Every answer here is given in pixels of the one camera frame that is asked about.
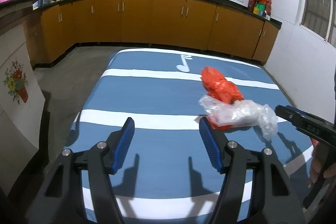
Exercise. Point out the blue white striped tablecloth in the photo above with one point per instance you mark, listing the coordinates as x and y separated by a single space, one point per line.
167 176

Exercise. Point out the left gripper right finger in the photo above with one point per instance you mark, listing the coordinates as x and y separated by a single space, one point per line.
273 199

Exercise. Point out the white cabinet with flower picture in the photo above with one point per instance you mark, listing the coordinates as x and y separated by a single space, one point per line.
22 103

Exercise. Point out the person's right hand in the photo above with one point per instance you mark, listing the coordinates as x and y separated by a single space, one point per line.
319 156

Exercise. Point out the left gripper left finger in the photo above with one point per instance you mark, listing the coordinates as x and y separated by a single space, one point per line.
60 198

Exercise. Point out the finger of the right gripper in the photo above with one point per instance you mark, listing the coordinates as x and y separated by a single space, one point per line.
281 112
294 111

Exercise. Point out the barred window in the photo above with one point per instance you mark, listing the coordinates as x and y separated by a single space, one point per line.
318 16

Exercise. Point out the orange bag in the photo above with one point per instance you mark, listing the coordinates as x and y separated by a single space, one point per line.
218 89

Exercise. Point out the red bag with items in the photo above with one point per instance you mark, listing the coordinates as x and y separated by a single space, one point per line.
260 7

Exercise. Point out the lower wooden kitchen cabinets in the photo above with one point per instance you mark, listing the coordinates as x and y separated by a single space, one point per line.
192 24

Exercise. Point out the small clear plastic wrap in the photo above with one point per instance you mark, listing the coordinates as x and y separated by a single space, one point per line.
245 113

